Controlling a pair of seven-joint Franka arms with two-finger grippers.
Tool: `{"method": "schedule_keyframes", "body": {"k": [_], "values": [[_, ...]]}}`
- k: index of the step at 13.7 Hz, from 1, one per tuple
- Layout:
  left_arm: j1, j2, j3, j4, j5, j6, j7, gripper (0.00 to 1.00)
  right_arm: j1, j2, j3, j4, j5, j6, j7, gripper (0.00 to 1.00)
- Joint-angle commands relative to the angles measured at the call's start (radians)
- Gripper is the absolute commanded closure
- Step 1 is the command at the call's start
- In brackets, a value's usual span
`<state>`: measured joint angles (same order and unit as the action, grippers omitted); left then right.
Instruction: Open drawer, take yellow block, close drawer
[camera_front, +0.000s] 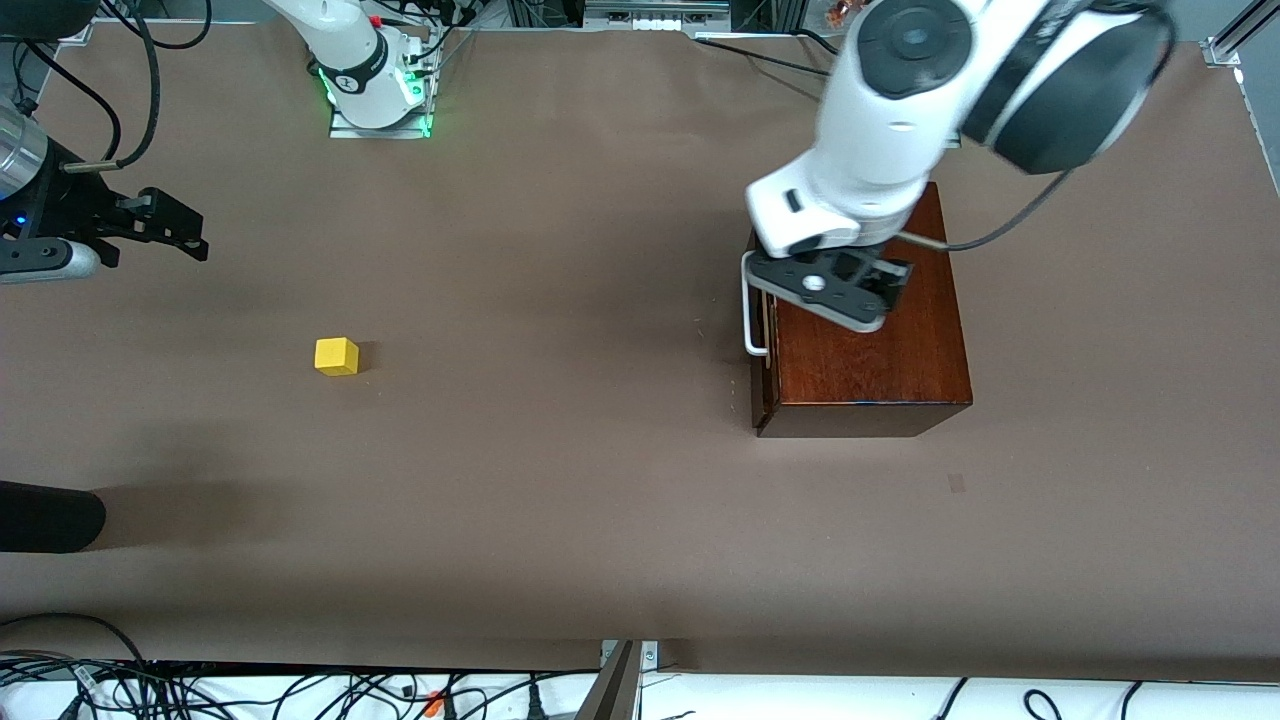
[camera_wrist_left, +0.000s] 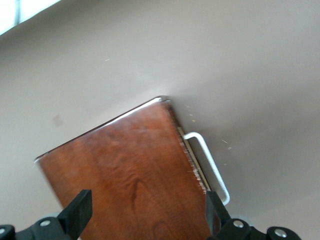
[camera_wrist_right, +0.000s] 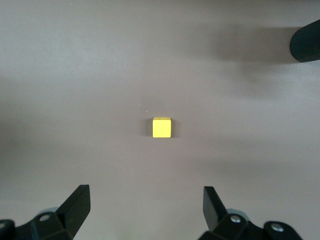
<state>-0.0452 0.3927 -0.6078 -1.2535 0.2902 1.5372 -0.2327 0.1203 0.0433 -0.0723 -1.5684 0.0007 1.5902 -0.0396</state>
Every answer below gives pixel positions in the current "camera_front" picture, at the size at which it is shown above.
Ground tangled black cable bundle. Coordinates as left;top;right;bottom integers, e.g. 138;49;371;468
0;650;601;720

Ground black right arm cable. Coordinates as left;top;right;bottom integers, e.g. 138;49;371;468
20;0;161;171

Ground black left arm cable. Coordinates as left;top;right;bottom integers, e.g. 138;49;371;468
900;170;1076;251

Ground white power strip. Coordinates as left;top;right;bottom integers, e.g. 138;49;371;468
583;0;733;33

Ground black looping cable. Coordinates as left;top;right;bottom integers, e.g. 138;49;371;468
0;612;151;671

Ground wooden drawer with white handle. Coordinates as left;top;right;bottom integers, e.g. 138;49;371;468
741;250;781;433

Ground dark brown wooden cabinet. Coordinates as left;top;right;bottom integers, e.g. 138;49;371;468
752;181;973;438

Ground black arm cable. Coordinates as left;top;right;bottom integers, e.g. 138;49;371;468
900;170;1076;251
20;0;161;171

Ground aluminium profile post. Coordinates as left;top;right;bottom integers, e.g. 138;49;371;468
575;640;661;720

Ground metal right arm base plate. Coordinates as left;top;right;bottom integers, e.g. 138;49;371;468
328;100;433;139

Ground black cylindrical object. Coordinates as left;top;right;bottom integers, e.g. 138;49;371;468
0;480;107;554

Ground black cable on table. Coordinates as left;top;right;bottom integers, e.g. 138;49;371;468
695;28;841;83

